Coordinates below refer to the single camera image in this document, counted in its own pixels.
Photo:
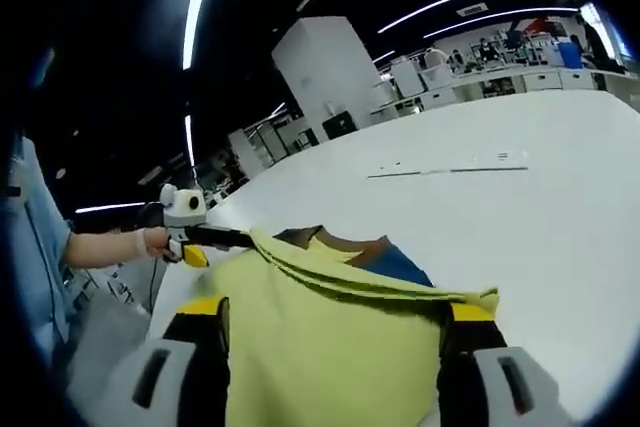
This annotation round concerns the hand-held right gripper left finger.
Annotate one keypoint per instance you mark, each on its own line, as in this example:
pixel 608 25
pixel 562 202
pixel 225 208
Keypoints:
pixel 155 382

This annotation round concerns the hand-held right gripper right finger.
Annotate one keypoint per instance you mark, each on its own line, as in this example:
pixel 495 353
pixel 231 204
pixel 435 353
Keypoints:
pixel 500 387

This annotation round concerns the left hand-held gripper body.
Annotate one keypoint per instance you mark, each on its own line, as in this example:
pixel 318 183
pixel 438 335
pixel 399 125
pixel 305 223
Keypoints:
pixel 182 209

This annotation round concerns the yellow blue black garment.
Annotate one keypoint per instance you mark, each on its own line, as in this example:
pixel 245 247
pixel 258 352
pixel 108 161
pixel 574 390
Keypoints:
pixel 325 347

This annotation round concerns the white template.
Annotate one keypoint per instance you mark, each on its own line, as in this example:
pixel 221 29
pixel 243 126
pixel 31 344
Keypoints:
pixel 490 162

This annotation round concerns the person's left hand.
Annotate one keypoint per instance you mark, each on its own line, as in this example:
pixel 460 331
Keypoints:
pixel 154 242

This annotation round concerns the small ceiling light strip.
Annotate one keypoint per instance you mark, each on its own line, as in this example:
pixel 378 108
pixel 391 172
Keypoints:
pixel 189 139

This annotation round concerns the metal shelving rack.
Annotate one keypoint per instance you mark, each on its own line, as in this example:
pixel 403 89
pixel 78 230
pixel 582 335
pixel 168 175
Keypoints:
pixel 265 147

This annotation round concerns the person's light blue shirt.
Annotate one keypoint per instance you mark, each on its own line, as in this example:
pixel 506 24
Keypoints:
pixel 40 247

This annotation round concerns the long white counter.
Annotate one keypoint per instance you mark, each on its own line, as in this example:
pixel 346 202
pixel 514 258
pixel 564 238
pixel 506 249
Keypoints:
pixel 540 81

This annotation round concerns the ceiling air vent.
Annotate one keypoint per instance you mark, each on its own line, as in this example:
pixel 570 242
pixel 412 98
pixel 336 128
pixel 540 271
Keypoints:
pixel 472 9

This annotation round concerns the short ceiling light strip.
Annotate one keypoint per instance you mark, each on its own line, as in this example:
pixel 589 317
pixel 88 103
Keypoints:
pixel 500 15

